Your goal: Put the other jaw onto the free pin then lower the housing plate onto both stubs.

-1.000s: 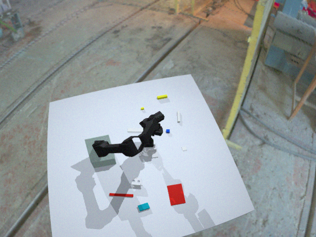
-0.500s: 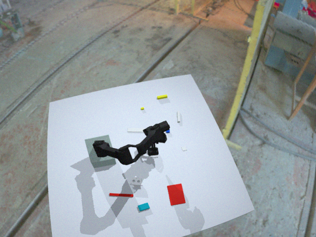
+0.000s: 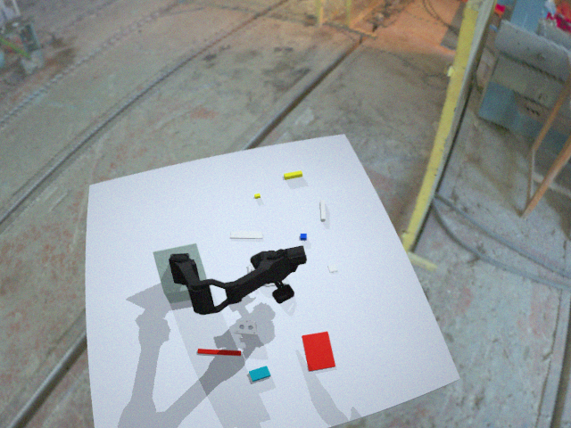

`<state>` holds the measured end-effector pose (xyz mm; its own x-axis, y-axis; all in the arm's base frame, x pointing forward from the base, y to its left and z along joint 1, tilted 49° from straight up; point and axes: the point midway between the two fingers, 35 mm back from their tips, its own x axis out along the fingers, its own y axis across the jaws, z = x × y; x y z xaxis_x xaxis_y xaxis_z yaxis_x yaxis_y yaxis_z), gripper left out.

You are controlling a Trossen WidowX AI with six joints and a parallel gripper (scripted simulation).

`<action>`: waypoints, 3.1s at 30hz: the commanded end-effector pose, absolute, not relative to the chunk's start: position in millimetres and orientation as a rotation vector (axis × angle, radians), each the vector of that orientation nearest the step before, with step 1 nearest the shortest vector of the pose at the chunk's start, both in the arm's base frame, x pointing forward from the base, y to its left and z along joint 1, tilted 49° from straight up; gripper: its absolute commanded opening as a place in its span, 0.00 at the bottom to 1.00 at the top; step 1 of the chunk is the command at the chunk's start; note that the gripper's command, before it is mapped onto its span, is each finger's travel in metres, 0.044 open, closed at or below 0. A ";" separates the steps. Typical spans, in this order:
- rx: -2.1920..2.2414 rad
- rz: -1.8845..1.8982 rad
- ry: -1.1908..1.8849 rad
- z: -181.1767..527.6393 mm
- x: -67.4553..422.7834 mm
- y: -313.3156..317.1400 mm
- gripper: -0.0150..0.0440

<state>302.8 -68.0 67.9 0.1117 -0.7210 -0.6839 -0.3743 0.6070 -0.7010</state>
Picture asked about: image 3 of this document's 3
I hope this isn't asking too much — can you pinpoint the red flat bar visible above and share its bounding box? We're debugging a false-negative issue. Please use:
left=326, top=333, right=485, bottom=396
left=197, top=349, right=241, bottom=356

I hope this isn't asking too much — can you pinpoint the yellow rectangular bar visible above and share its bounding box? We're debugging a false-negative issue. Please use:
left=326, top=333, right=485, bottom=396
left=284, top=170, right=302, bottom=180

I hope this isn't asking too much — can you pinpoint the red rectangular plate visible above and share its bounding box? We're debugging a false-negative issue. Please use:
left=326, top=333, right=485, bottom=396
left=302, top=331, right=335, bottom=371

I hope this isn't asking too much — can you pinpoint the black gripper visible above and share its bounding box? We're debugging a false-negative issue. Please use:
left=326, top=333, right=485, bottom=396
left=250, top=251, right=294, bottom=304

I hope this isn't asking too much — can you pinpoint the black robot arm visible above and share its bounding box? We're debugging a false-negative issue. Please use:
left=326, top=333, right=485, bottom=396
left=169, top=245, right=307, bottom=315

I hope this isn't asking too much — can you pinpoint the teal rectangular block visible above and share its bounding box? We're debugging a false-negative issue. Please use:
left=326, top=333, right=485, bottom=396
left=249, top=366, right=271, bottom=382

